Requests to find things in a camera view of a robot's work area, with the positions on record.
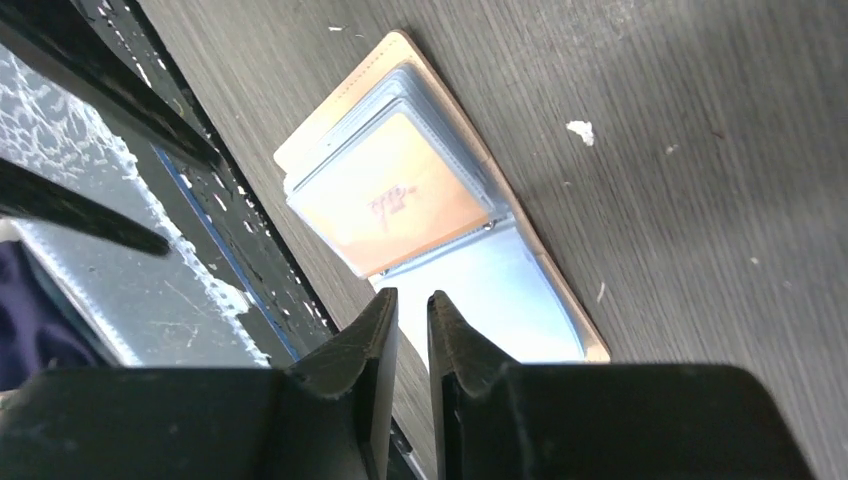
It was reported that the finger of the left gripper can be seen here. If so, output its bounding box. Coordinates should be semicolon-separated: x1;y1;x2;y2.
1;158;170;257
1;1;221;169

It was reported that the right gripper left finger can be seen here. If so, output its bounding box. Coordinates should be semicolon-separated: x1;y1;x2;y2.
1;288;398;479

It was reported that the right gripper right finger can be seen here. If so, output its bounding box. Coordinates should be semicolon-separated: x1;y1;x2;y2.
427;291;813;479

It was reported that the beige card holder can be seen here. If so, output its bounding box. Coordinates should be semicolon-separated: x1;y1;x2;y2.
274;30;611;363

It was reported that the person in dark clothing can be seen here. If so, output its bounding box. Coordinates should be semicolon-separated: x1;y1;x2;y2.
1;241;108;391

